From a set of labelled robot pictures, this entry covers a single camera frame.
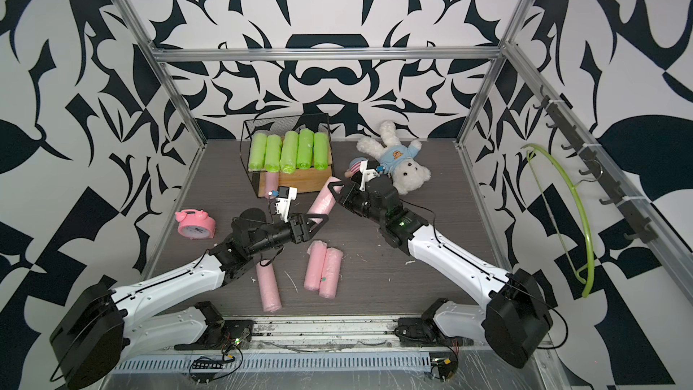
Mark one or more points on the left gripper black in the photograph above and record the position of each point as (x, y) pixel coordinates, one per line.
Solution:
(300, 229)

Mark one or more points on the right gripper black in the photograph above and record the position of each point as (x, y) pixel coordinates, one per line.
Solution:
(347, 196)

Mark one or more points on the pink trash bag roll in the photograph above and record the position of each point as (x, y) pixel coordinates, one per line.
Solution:
(331, 273)
(317, 254)
(324, 203)
(269, 292)
(270, 191)

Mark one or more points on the green trash bag roll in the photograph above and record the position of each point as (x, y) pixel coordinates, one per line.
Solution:
(273, 151)
(257, 152)
(305, 149)
(321, 151)
(289, 152)

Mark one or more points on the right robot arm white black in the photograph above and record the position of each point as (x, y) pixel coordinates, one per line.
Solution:
(513, 317)

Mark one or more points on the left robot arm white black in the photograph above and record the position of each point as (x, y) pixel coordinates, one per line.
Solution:
(106, 326)

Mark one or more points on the small doll striped hat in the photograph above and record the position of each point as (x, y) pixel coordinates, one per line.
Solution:
(354, 166)

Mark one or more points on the white teddy bear blue shirt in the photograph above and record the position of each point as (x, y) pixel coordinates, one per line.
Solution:
(397, 159)

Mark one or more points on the pink plastic toy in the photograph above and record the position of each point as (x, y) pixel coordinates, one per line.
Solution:
(194, 224)

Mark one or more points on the green plastic hanger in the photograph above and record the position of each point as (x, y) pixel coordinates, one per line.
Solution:
(586, 273)

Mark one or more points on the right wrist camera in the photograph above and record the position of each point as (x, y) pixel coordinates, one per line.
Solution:
(368, 170)

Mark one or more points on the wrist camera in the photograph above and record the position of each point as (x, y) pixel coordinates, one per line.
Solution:
(368, 170)
(282, 199)

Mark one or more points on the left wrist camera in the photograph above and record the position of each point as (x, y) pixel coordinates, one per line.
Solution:
(282, 199)

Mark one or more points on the wooden wire shelf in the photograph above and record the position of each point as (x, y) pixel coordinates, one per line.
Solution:
(305, 181)

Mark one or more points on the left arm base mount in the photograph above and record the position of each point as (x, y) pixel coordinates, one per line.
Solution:
(219, 332)

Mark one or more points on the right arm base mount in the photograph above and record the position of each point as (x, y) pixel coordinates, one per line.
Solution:
(422, 331)

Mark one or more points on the black wall hook rack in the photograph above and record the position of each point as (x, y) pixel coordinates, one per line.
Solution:
(596, 169)

